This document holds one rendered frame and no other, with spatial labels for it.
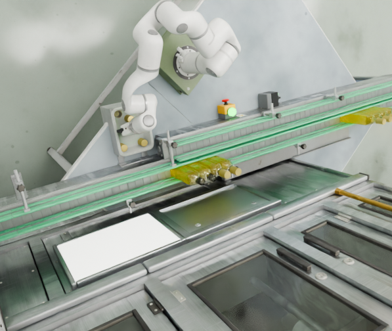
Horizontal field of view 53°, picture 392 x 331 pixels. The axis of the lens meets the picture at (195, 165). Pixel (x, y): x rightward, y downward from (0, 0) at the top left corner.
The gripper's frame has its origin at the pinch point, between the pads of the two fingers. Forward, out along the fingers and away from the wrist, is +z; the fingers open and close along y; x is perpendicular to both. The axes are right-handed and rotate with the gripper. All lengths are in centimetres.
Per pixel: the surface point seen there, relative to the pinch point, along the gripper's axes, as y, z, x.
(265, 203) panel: 39, -39, -45
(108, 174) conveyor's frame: -13.9, -1.1, -17.7
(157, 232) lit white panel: -7, -28, -44
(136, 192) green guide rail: -5.1, -7.0, -28.5
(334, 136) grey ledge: 127, 0, -30
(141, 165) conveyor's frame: 1.4, -2.7, -17.6
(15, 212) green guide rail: -54, -6, -23
